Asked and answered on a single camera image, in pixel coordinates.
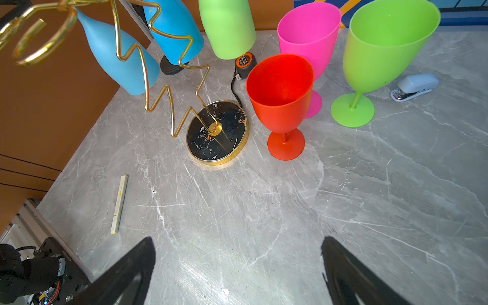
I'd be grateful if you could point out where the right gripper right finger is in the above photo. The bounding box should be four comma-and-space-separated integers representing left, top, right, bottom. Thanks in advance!
321, 236, 410, 304

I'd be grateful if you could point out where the black phone stand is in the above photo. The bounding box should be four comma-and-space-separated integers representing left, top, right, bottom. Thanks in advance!
160, 55, 184, 76

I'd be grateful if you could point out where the red wine glass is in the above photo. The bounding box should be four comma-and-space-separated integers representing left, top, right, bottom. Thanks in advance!
246, 54, 314, 161

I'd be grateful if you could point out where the aluminium front rail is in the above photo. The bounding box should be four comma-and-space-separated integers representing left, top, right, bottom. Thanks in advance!
1, 200, 94, 304

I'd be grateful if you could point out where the wooden ruler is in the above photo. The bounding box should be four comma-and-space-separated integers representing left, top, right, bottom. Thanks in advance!
111, 175, 128, 235

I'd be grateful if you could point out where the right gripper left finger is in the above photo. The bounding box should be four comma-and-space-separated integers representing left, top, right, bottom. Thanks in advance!
68, 236, 156, 304

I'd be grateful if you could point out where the green wine glass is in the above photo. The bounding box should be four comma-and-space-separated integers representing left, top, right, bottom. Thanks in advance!
198, 0, 257, 60
330, 0, 441, 128

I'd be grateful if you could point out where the small blue toy car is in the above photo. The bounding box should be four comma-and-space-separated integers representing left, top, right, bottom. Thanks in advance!
390, 73, 440, 102

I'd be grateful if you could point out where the gold wine glass rack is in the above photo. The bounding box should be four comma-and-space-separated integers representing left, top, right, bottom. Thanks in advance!
0, 0, 250, 166

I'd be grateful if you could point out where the blue wine glass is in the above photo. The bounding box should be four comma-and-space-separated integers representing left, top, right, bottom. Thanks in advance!
76, 9, 161, 95
152, 0, 205, 65

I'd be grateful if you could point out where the orange black tape measure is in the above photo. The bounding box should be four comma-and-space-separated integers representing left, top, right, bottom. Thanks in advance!
230, 52, 257, 108

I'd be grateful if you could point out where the magenta wine glass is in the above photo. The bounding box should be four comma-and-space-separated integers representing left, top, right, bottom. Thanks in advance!
276, 1, 343, 119

